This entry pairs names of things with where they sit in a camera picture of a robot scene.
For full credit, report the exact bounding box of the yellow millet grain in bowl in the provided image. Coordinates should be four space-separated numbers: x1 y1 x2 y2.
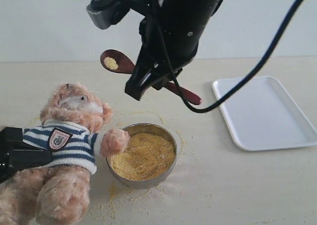
110 133 176 181

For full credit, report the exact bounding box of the black camera cable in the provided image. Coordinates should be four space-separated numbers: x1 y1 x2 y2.
148 0 314 114

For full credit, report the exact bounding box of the tan teddy bear striped sweater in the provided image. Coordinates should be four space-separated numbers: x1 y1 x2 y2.
0 83 130 225

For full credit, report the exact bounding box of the steel bowl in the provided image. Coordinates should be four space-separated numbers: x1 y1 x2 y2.
106 123 178 189

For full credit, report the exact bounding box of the dark red wooden spoon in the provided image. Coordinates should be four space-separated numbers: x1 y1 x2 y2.
100 49 202 105

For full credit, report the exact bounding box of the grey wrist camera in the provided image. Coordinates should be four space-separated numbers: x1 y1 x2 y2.
86 0 130 30

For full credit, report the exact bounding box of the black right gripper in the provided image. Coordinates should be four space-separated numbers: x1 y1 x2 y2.
117 0 223 101

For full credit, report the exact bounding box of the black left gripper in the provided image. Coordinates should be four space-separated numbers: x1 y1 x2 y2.
0 127 53 183

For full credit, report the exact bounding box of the white plastic tray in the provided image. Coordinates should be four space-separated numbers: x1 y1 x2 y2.
220 76 317 151

